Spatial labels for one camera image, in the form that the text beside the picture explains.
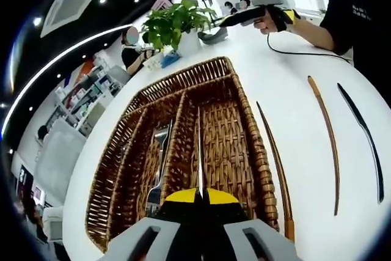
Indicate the white desk partition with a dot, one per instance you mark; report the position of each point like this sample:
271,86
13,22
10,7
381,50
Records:
61,157

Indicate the small white box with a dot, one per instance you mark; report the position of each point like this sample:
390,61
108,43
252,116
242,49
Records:
152,63

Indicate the green potted plant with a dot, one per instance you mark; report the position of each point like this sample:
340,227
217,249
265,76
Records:
171,22

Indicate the pink hanging sign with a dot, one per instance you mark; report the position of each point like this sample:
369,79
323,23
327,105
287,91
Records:
162,2

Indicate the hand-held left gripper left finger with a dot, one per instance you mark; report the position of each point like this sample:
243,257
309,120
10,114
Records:
165,242

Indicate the curved ceiling light strip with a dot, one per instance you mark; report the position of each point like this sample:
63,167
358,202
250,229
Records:
128,27

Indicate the small blue box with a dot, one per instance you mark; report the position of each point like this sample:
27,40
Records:
171,59

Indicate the dark grey curved object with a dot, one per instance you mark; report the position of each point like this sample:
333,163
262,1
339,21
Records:
214,37

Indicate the ceiling air conditioner vent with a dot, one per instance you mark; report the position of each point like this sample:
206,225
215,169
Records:
73,7

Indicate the person's right hand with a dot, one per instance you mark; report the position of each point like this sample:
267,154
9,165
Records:
264,25

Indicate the brown wooden chopstick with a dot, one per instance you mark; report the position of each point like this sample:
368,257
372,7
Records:
312,85
290,227

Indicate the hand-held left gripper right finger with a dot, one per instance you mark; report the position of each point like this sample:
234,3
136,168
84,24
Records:
235,242

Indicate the person's black shirt torso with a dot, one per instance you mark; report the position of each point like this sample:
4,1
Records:
348,22

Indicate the brown wicker storage slot basket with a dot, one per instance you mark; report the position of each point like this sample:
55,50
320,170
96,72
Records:
226,138

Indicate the silver knife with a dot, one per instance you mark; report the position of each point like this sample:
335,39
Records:
363,126
200,157

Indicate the white storage shelf with boxes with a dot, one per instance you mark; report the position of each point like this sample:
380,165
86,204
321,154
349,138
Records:
91,90

